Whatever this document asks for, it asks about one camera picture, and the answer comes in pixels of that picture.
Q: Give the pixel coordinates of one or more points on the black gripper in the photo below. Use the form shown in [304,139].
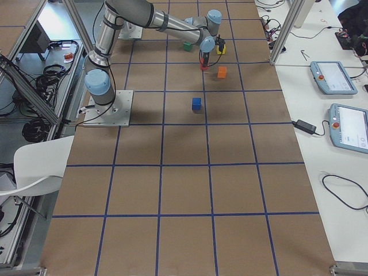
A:
[204,56]

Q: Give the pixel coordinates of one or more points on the yellow wooden block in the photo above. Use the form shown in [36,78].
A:
[221,49]

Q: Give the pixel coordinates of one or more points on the black power adapter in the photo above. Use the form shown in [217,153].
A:
[304,126]

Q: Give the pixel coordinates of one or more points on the red wooden block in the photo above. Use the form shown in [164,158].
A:
[203,67]

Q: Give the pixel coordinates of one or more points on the orange wooden block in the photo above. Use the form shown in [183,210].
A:
[222,72]

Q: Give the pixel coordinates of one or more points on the blue wooden block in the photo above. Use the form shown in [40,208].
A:
[196,104]

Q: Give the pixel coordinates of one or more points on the green wooden block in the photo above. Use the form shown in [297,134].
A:
[187,46]

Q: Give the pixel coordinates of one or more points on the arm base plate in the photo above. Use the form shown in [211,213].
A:
[130,32]
[104,116]

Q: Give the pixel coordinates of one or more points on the white chair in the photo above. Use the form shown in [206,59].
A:
[39,168]

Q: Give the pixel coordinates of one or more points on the aluminium frame post right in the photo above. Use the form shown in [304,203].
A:
[285,30]

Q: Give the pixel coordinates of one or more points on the upper teach pendant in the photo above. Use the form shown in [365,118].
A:
[332,78]

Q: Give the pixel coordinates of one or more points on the lower teach pendant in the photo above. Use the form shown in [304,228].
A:
[348,127]

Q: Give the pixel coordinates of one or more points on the teach pendant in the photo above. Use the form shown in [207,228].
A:
[348,127]
[332,78]

